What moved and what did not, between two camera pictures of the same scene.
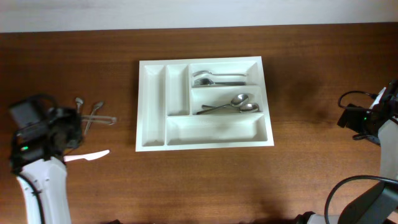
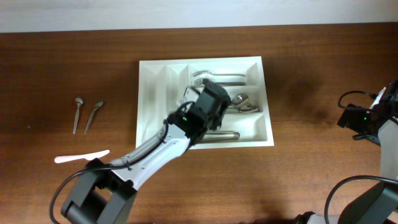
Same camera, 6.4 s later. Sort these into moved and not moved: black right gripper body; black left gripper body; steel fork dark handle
Moved: black left gripper body
Not moved: black right gripper body; steel fork dark handle
